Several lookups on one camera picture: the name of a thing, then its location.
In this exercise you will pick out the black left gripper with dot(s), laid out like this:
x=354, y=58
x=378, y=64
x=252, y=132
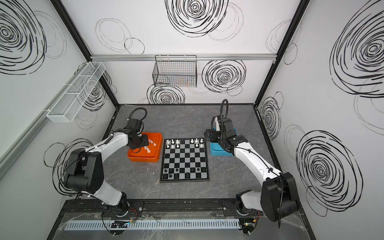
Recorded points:
x=144, y=142

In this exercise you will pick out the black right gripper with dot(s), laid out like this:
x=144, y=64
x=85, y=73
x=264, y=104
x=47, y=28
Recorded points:
x=210, y=135

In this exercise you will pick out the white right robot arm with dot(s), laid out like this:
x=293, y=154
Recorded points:
x=279, y=196

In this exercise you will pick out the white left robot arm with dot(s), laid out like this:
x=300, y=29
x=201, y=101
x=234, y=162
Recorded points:
x=85, y=170

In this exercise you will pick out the white chess queen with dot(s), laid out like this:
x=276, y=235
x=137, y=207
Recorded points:
x=148, y=149

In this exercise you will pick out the blue plastic tray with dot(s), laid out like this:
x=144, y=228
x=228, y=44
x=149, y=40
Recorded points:
x=216, y=150

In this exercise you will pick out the orange plastic tray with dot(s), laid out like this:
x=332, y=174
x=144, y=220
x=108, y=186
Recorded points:
x=150, y=153

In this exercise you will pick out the black and white chessboard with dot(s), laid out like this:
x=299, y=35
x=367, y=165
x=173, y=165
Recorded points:
x=184, y=160

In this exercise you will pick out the white mesh shelf basket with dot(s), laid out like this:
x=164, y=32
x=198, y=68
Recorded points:
x=83, y=92

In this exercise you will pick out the black vertical frame post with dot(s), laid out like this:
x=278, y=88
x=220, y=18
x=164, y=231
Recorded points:
x=66, y=19

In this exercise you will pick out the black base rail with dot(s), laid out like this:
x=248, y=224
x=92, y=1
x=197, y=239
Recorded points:
x=234, y=207

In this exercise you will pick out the black wire basket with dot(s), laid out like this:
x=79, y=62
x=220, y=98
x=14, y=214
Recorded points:
x=176, y=73

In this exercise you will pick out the white slotted cable duct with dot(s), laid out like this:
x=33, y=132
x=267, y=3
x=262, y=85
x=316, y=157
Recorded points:
x=116, y=225

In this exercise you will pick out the aluminium wall rail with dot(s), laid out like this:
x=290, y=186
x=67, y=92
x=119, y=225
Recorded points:
x=183, y=57

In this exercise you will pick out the black right frame post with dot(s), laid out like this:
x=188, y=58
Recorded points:
x=303, y=4

